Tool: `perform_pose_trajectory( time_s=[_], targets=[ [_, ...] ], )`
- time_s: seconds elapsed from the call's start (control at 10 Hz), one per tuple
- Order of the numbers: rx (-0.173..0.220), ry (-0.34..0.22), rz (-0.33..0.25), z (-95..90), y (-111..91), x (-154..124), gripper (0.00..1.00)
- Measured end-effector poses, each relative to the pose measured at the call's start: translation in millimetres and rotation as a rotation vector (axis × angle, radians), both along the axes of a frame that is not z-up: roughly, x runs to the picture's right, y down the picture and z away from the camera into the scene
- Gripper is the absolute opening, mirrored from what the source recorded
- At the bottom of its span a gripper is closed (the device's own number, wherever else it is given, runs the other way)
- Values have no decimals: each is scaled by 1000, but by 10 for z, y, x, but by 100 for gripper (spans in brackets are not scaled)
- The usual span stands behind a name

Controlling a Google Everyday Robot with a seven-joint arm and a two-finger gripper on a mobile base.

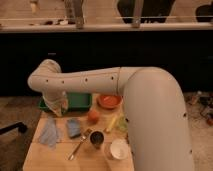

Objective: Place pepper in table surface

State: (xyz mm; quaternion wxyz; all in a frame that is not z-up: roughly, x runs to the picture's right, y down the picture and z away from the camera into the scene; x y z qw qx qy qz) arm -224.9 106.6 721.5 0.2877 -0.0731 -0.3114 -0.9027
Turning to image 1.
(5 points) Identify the white cloth-covered gripper body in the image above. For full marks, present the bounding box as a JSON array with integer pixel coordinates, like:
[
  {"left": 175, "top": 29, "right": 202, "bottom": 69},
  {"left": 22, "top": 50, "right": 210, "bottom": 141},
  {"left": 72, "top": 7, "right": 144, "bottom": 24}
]
[{"left": 43, "top": 91, "right": 69, "bottom": 117}]

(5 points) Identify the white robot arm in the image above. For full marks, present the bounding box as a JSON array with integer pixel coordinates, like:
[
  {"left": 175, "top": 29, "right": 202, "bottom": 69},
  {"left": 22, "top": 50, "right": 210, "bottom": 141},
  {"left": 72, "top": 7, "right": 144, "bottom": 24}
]
[{"left": 28, "top": 59, "right": 195, "bottom": 171}]

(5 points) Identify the green plastic tray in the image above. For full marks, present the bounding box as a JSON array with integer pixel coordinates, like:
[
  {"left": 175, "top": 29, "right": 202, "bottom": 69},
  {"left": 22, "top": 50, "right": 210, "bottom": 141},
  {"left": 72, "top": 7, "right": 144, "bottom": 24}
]
[{"left": 38, "top": 92, "right": 93, "bottom": 113}]

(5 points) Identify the orange tomato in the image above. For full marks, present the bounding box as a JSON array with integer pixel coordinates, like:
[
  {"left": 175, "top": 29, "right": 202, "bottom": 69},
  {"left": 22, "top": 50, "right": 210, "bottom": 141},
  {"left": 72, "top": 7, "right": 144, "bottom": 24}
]
[{"left": 87, "top": 109, "right": 100, "bottom": 124}]

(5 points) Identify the metal fork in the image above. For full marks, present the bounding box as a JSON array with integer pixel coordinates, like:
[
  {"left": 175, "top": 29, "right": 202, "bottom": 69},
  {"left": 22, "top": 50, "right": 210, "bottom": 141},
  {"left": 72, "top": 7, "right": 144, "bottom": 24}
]
[{"left": 68, "top": 129, "right": 92, "bottom": 160}]

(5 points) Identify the orange ceramic bowl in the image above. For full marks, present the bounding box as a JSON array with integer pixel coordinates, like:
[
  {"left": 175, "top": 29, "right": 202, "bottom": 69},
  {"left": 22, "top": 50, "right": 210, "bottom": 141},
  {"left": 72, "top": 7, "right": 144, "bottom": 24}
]
[{"left": 97, "top": 95, "right": 122, "bottom": 109}]

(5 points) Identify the dark metal cup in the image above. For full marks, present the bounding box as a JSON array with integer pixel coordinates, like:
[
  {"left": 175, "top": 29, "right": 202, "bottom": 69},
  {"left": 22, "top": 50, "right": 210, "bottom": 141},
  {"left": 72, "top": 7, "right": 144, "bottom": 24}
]
[{"left": 90, "top": 131, "right": 104, "bottom": 149}]

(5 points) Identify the yellow corn cob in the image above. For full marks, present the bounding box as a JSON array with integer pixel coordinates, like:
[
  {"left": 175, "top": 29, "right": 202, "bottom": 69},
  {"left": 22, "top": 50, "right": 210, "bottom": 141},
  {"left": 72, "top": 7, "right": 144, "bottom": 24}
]
[{"left": 105, "top": 115, "right": 118, "bottom": 133}]

